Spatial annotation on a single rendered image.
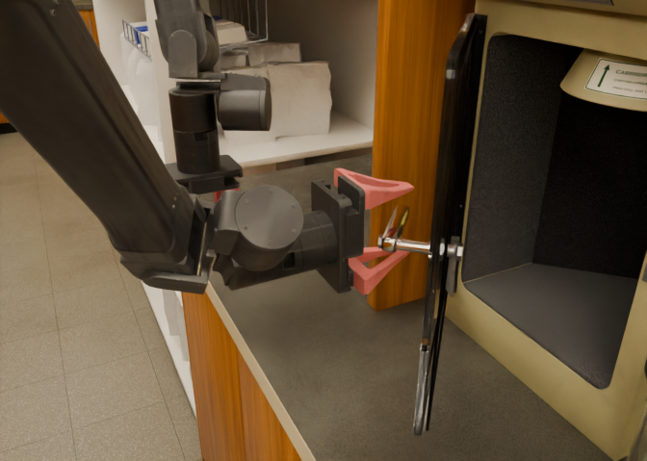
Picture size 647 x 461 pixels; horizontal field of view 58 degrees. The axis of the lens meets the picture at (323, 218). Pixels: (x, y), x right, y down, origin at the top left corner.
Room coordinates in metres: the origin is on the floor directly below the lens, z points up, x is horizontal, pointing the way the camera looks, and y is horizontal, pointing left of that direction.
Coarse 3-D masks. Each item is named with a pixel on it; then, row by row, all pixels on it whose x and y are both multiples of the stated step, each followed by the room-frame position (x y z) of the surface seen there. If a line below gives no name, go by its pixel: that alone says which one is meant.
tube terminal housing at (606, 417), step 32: (480, 0) 0.75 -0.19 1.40; (512, 0) 0.70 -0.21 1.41; (512, 32) 0.70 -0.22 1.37; (544, 32) 0.66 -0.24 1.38; (576, 32) 0.62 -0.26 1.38; (608, 32) 0.58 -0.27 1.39; (640, 32) 0.55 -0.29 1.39; (480, 96) 0.73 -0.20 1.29; (640, 288) 0.50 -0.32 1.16; (480, 320) 0.68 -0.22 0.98; (640, 320) 0.49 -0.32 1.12; (512, 352) 0.63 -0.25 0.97; (544, 352) 0.58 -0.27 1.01; (640, 352) 0.48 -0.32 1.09; (544, 384) 0.57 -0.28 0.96; (576, 384) 0.54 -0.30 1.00; (640, 384) 0.48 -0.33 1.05; (576, 416) 0.53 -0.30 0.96; (608, 416) 0.49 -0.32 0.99; (608, 448) 0.48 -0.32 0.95
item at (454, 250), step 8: (456, 240) 0.49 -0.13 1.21; (448, 248) 0.49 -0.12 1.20; (456, 248) 0.48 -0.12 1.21; (440, 256) 0.49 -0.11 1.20; (448, 256) 0.49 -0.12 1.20; (456, 256) 0.48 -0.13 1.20; (448, 264) 0.50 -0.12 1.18; (448, 272) 0.50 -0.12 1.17; (448, 280) 0.49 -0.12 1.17; (448, 288) 0.49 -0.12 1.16
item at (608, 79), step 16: (576, 64) 0.66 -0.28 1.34; (592, 64) 0.63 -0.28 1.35; (608, 64) 0.61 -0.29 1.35; (624, 64) 0.60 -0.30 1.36; (640, 64) 0.59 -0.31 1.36; (576, 80) 0.64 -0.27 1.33; (592, 80) 0.61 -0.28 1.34; (608, 80) 0.60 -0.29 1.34; (624, 80) 0.59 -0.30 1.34; (640, 80) 0.58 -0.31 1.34; (576, 96) 0.62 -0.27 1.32; (592, 96) 0.60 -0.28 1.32; (608, 96) 0.59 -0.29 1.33; (624, 96) 0.58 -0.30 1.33; (640, 96) 0.57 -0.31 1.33
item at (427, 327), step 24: (456, 48) 0.49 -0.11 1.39; (456, 96) 0.50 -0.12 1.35; (456, 120) 0.55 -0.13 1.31; (456, 168) 0.67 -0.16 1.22; (432, 216) 0.46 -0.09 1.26; (432, 240) 0.45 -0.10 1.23; (432, 264) 0.45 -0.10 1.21; (432, 288) 0.45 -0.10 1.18; (432, 336) 0.50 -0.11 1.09; (432, 360) 0.55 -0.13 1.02
